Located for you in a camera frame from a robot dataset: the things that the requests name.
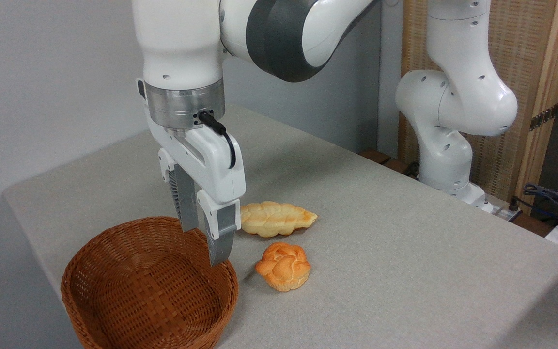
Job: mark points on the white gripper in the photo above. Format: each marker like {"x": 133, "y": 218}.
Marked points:
{"x": 216, "y": 160}

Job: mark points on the round knotted bread roll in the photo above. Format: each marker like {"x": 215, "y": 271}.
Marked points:
{"x": 284, "y": 266}

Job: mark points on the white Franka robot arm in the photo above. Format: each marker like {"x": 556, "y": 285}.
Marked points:
{"x": 453, "y": 97}

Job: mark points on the black plug at robot base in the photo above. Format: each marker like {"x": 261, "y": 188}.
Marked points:
{"x": 514, "y": 205}

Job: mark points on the long braided bread loaf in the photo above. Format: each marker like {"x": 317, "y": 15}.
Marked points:
{"x": 274, "y": 219}

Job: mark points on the brown woven wicker basket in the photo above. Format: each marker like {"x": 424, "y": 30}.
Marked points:
{"x": 133, "y": 291}

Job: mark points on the grey tablecloth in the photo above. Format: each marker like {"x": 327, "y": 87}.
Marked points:
{"x": 380, "y": 232}

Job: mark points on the dark metal screen hinge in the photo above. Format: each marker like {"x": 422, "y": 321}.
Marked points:
{"x": 543, "y": 118}

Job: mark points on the wooden woven folding screen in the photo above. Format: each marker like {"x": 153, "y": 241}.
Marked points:
{"x": 535, "y": 58}

